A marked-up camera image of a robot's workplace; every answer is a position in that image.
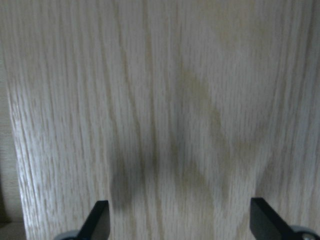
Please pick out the light wooden drawer cabinet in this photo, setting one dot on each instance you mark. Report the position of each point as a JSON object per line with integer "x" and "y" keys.
{"x": 177, "y": 112}

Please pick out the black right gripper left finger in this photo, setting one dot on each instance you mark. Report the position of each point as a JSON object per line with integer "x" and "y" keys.
{"x": 97, "y": 226}

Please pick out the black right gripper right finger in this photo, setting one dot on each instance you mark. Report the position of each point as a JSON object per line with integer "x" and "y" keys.
{"x": 266, "y": 224}

